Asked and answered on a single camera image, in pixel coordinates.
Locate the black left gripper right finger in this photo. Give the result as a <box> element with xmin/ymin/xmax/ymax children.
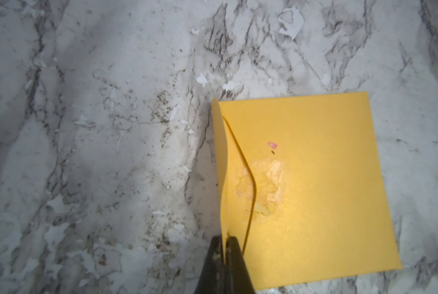
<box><xmin>224</xmin><ymin>236</ymin><xmax>256</xmax><ymax>294</ymax></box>

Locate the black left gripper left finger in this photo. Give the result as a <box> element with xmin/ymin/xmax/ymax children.
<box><xmin>194</xmin><ymin>235</ymin><xmax>225</xmax><ymax>294</ymax></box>

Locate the yellow envelope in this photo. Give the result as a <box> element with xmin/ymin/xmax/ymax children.
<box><xmin>212</xmin><ymin>92</ymin><xmax>402</xmax><ymax>290</ymax></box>

